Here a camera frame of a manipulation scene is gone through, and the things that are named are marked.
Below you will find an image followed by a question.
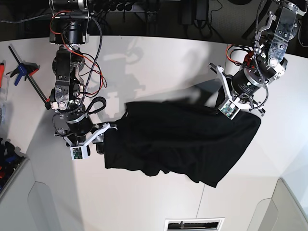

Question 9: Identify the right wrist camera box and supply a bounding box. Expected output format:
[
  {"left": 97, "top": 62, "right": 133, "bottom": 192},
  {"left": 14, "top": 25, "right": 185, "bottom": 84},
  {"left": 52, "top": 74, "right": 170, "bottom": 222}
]
[{"left": 70, "top": 146, "right": 88, "bottom": 160}]

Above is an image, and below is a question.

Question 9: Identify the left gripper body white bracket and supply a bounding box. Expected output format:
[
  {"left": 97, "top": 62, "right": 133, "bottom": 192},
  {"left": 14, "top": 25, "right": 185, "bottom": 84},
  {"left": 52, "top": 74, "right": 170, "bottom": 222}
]
[{"left": 208, "top": 63, "right": 265, "bottom": 116}]

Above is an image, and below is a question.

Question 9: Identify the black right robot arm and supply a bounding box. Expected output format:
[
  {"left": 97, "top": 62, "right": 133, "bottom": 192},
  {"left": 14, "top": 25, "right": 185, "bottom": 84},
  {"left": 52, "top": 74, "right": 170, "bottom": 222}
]
[{"left": 49, "top": 0, "right": 116, "bottom": 160}]

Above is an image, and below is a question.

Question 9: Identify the left white chair back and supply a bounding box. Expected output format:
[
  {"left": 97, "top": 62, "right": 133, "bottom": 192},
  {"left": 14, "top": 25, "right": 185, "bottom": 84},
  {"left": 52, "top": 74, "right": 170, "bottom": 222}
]
[{"left": 27, "top": 181, "right": 62, "bottom": 231}]

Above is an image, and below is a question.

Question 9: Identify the clear plastic organizer box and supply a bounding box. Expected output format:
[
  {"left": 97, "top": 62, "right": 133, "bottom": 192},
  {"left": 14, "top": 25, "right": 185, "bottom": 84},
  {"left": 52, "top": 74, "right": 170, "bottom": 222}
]
[{"left": 0, "top": 75, "right": 10, "bottom": 127}]

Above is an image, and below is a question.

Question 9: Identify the grey bin of clamps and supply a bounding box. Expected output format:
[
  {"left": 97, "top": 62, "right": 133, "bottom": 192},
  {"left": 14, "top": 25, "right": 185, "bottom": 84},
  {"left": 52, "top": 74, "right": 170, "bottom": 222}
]
[{"left": 0, "top": 138, "right": 26, "bottom": 192}]

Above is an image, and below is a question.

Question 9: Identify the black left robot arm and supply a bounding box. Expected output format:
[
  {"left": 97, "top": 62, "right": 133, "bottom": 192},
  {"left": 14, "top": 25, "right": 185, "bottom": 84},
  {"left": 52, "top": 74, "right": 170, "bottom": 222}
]
[{"left": 209, "top": 0, "right": 308, "bottom": 119}]

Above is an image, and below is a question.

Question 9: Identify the right white chair back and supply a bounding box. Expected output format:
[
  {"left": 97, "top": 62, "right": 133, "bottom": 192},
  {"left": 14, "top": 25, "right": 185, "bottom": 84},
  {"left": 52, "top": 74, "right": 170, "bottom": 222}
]
[{"left": 248, "top": 178, "right": 308, "bottom": 231}]

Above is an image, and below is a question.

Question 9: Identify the blue orange bar clamp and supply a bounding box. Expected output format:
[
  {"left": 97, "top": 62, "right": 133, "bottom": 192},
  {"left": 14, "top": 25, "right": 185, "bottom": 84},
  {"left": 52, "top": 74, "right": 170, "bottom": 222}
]
[{"left": 8, "top": 45, "right": 51, "bottom": 110}]

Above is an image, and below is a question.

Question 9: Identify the black power adapter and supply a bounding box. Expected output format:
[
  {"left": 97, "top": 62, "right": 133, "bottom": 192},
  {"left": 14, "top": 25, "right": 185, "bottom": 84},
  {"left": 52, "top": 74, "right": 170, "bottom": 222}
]
[{"left": 179, "top": 0, "right": 209, "bottom": 26}]

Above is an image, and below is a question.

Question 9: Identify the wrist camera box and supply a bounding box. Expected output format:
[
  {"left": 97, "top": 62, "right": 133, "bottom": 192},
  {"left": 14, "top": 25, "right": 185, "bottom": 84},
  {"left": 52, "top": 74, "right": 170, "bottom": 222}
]
[
  {"left": 218, "top": 99, "right": 240, "bottom": 120},
  {"left": 70, "top": 146, "right": 88, "bottom": 160}
]

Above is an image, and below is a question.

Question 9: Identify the black t-shirt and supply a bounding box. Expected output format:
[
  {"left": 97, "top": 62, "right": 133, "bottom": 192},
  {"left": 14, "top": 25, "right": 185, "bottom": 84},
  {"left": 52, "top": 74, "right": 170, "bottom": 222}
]
[{"left": 104, "top": 86, "right": 261, "bottom": 187}]

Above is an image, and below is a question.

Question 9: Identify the orange handled tool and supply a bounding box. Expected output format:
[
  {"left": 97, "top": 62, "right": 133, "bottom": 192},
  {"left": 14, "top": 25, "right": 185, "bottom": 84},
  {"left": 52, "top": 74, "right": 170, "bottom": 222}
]
[{"left": 0, "top": 62, "right": 5, "bottom": 88}]

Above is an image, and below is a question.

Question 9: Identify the white chair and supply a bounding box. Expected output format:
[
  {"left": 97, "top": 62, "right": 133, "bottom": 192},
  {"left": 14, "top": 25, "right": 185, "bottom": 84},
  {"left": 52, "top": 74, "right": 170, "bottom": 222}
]
[
  {"left": 248, "top": 178, "right": 308, "bottom": 231},
  {"left": 27, "top": 181, "right": 62, "bottom": 231}
]

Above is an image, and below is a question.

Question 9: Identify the aluminium frame post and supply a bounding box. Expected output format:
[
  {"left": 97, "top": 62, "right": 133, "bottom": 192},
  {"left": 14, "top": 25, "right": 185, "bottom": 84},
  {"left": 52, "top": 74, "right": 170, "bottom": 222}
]
[{"left": 134, "top": 11, "right": 158, "bottom": 37}]

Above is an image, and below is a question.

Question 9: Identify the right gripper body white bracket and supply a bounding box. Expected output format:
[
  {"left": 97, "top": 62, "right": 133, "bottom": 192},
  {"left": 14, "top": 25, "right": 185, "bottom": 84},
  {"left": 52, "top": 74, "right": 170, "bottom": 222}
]
[{"left": 55, "top": 114, "right": 116, "bottom": 147}]

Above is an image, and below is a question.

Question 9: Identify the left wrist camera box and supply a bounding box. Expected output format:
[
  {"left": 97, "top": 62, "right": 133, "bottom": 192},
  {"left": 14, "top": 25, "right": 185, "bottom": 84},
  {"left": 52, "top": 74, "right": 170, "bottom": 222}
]
[{"left": 218, "top": 99, "right": 240, "bottom": 120}]

